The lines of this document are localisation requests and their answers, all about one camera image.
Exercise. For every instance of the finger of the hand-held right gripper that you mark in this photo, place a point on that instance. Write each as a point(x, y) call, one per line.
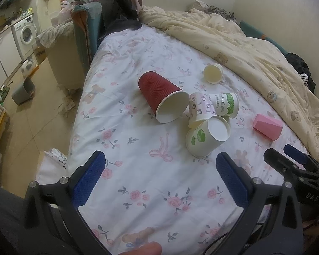
point(280, 164)
point(295, 152)

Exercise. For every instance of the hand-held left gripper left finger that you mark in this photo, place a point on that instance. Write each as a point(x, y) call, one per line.
point(89, 180)

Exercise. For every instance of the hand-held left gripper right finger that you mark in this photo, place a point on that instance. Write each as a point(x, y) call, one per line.
point(232, 180)

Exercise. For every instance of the white cup with green tree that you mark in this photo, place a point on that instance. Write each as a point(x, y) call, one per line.
point(202, 140)

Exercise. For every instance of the white cup with green label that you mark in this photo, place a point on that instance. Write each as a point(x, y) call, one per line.
point(226, 103)

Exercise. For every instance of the pink patterned paper cup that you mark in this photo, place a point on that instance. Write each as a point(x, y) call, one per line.
point(199, 106)

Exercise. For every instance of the small cream paper cup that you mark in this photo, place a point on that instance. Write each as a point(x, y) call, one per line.
point(212, 74)

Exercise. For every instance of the red ribbed paper cup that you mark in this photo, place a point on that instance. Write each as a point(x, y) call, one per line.
point(154, 89)

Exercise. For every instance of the pink block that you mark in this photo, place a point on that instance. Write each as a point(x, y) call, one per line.
point(267, 126)

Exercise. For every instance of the white power strip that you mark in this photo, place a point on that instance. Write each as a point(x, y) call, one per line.
point(68, 102)

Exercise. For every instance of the black clothing heap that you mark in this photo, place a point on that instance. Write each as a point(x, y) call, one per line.
point(300, 66)

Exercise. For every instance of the grey waste bin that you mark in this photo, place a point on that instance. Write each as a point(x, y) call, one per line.
point(22, 91)

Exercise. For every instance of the cream bear print quilt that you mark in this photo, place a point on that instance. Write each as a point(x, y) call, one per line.
point(255, 47)

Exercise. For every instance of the cream covered furniture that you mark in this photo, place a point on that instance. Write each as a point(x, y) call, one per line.
point(63, 55)

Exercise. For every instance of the black and white plush toy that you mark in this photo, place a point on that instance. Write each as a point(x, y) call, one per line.
point(28, 66)

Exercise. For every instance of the cardboard box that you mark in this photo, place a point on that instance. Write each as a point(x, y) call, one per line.
point(40, 53)

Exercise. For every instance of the teal padded headboard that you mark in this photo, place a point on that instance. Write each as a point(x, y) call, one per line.
point(83, 29)

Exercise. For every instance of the white kitchen cabinet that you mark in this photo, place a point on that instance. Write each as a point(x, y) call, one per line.
point(2, 55)

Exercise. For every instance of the white washing machine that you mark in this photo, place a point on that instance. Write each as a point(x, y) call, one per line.
point(26, 33)

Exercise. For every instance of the patterned pillow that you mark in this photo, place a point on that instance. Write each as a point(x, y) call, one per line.
point(212, 9)

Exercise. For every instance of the dark clothing pile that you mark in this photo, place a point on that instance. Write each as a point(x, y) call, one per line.
point(117, 10)

